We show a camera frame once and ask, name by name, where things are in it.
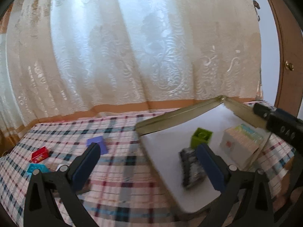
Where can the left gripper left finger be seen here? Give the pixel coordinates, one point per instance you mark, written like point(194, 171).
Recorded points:
point(40, 206)

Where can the gold metal tin box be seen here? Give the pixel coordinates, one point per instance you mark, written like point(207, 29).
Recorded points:
point(163, 137)

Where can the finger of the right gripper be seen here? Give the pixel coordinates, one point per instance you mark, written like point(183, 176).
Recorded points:
point(262, 110)

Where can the white cardboard box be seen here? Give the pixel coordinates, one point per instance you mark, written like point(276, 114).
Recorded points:
point(240, 145)

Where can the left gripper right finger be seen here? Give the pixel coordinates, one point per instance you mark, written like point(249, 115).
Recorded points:
point(255, 208)

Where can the blue plastic building block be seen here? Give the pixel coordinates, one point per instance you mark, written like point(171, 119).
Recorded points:
point(35, 166)

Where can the red small box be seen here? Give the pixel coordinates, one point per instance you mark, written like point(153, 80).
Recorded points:
point(39, 155)

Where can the green floss pick case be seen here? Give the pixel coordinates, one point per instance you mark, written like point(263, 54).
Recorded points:
point(250, 133)

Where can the brass door knob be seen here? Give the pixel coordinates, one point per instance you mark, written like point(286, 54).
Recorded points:
point(289, 66)

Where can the purple cube block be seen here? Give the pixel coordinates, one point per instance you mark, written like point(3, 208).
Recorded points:
point(100, 141)

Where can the plaid checkered tablecloth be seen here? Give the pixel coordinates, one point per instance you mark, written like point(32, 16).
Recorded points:
point(122, 189)

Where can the curtain holdback hook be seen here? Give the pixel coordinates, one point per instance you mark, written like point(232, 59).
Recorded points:
point(256, 7)

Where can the lime green building block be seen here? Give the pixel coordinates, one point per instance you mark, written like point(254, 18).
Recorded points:
point(200, 136)

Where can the cream lace curtain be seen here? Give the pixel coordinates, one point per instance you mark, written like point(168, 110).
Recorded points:
point(65, 59)

